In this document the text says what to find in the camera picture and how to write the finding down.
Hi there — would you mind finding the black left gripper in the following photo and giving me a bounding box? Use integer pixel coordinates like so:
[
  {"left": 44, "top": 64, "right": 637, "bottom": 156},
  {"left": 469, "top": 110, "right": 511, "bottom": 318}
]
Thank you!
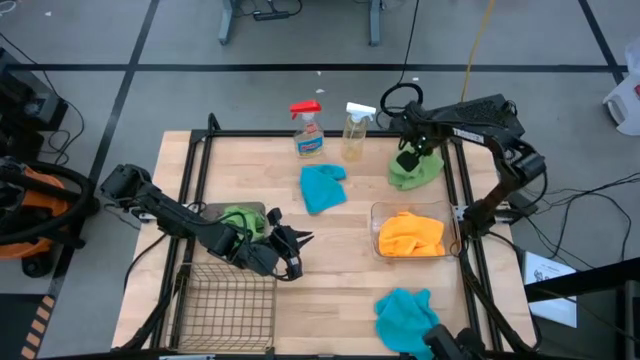
[{"left": 234, "top": 207, "right": 315, "bottom": 281}]

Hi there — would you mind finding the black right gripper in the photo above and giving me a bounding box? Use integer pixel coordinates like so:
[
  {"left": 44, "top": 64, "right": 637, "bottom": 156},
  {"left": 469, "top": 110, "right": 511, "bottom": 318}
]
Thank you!
[{"left": 397, "top": 102, "right": 442, "bottom": 174}]

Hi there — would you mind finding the green microfiber towel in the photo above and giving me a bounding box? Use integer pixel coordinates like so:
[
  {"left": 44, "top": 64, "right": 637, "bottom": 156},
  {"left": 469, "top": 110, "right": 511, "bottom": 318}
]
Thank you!
[
  {"left": 219, "top": 205, "right": 267, "bottom": 242},
  {"left": 388, "top": 141, "right": 445, "bottom": 192}
]

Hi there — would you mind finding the teal microfiber towel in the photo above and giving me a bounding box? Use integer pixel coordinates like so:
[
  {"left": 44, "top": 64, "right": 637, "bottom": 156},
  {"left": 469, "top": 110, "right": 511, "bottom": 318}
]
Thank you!
[
  {"left": 374, "top": 287, "right": 441, "bottom": 359},
  {"left": 299, "top": 163, "right": 348, "bottom": 216}
]

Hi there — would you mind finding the smoky grey plastic bin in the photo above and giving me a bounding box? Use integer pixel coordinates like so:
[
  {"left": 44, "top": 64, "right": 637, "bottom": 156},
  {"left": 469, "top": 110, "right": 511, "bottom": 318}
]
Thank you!
[{"left": 199, "top": 201, "right": 269, "bottom": 242}]

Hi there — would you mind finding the clear plastic bin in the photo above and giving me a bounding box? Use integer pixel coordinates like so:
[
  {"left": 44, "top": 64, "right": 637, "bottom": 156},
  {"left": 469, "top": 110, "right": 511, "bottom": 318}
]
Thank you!
[{"left": 370, "top": 200, "right": 461, "bottom": 261}]

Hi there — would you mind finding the clear spray bottle white trigger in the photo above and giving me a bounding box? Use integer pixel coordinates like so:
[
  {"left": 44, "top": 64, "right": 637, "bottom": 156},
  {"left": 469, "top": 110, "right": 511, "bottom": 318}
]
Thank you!
[{"left": 341, "top": 101, "right": 377, "bottom": 164}]

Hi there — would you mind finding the Windex spray bottle red trigger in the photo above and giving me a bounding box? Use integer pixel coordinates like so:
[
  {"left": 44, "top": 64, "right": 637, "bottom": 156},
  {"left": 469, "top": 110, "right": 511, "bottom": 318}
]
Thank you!
[{"left": 288, "top": 99, "right": 326, "bottom": 159}]

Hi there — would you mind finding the white printed paper sheet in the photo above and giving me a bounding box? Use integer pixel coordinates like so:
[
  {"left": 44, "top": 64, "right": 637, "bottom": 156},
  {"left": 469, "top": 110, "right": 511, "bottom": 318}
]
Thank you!
[{"left": 522, "top": 251, "right": 579, "bottom": 329}]

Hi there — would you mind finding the black bulky device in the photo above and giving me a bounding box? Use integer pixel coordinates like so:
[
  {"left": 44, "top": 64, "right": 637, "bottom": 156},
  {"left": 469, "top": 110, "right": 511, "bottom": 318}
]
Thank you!
[{"left": 423, "top": 324, "right": 486, "bottom": 360}]

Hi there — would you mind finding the black power strip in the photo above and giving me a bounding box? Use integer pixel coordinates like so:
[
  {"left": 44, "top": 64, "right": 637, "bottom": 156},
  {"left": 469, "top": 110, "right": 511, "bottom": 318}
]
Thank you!
[{"left": 252, "top": 8, "right": 292, "bottom": 22}]

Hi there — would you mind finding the orange shop vacuum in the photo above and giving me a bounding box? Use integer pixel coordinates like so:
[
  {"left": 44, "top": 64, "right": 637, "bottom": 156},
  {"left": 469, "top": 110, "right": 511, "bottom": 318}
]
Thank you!
[{"left": 0, "top": 157, "right": 101, "bottom": 279}]

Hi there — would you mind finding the black mat hazard-striped edge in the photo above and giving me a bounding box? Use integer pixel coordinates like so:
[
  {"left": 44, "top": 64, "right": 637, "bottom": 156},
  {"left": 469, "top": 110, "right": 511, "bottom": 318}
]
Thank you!
[{"left": 0, "top": 293, "right": 56, "bottom": 360}]

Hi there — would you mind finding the black equipment case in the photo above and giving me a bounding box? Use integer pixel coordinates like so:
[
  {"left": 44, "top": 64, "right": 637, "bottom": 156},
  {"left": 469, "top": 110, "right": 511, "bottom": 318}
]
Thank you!
[{"left": 0, "top": 47, "right": 69, "bottom": 161}]

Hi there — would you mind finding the black coiled cable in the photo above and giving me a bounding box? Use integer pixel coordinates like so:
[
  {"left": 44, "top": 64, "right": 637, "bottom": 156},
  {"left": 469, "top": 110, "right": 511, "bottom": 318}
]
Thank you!
[{"left": 378, "top": 0, "right": 425, "bottom": 119}]

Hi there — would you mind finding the metal wire basket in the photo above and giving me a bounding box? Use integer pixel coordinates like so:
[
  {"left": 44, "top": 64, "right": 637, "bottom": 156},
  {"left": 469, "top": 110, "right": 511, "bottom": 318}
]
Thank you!
[{"left": 172, "top": 261, "right": 278, "bottom": 353}]

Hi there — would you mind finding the black aluminium table frame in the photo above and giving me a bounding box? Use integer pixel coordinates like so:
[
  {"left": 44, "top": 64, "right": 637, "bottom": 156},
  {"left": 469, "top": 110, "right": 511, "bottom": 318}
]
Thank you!
[{"left": 119, "top": 112, "right": 539, "bottom": 354}]

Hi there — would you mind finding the yellow cable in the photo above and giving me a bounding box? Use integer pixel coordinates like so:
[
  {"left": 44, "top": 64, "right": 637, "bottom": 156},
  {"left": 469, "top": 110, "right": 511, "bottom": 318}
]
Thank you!
[{"left": 459, "top": 0, "right": 497, "bottom": 104}]

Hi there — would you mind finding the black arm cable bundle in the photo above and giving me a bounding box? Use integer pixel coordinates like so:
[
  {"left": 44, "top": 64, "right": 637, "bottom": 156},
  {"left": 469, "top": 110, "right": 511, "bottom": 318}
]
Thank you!
[{"left": 519, "top": 172, "right": 640, "bottom": 264}]

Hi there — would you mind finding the black vacuum hose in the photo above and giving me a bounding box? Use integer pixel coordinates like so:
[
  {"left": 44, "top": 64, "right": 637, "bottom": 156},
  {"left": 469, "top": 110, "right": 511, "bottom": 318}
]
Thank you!
[{"left": 0, "top": 159, "right": 96, "bottom": 246}]

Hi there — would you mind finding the metal desk frame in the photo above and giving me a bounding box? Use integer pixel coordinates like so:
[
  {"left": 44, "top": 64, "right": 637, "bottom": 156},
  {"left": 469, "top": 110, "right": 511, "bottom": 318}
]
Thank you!
[{"left": 218, "top": 0, "right": 385, "bottom": 47}]

